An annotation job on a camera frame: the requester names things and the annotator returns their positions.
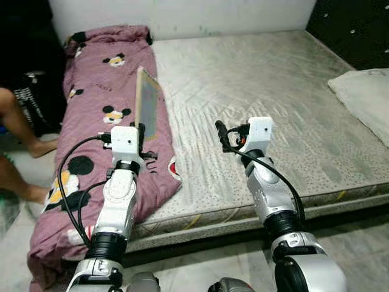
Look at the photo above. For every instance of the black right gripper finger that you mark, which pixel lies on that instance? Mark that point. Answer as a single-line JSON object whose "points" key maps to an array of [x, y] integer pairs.
{"points": [[222, 134]]}

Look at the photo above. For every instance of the colourful children's picture book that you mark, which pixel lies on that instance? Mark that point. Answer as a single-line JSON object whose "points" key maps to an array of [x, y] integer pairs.
{"points": [[148, 103]]}

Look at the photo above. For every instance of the white pillow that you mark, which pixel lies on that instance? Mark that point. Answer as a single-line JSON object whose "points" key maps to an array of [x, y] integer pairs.
{"points": [[364, 97]]}

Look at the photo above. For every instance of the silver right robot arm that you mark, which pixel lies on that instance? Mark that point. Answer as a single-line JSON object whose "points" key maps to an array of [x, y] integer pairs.
{"points": [[267, 194]]}

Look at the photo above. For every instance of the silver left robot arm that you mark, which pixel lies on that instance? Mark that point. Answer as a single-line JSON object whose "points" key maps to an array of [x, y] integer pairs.
{"points": [[118, 207]]}

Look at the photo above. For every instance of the grey quilted mattress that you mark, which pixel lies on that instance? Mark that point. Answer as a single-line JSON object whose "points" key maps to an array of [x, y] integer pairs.
{"points": [[255, 85]]}

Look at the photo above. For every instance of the purple Mickey print blanket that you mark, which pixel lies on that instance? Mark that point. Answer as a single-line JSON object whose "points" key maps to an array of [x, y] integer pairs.
{"points": [[103, 85]]}

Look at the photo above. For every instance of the black printed bag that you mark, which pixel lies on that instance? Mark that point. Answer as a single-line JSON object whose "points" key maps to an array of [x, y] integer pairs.
{"points": [[42, 103]]}

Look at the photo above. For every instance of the seated barefoot person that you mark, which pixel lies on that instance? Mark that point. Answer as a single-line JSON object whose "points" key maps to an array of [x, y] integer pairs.
{"points": [[15, 118]]}

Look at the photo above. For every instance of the grey robot left leg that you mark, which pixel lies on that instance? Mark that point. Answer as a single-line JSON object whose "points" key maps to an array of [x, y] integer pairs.
{"points": [[143, 283]]}

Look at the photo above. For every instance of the grey robot leg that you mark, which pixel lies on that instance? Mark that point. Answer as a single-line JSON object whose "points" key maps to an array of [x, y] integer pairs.
{"points": [[231, 286], [143, 283]]}

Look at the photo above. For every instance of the grey robot right leg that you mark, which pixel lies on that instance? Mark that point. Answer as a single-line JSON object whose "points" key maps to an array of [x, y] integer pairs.
{"points": [[231, 286]]}

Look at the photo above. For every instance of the dark tufted headboard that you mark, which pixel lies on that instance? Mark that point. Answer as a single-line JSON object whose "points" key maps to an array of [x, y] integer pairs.
{"points": [[352, 30]]}

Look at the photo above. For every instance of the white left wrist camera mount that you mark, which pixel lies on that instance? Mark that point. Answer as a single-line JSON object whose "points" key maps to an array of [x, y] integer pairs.
{"points": [[124, 141]]}

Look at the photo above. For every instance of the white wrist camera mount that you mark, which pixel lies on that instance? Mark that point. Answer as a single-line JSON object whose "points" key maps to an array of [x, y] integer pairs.
{"points": [[124, 141], [260, 131]]}

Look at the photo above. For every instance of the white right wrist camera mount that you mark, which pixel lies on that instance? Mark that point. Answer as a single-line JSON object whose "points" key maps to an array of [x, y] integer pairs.
{"points": [[260, 131]]}

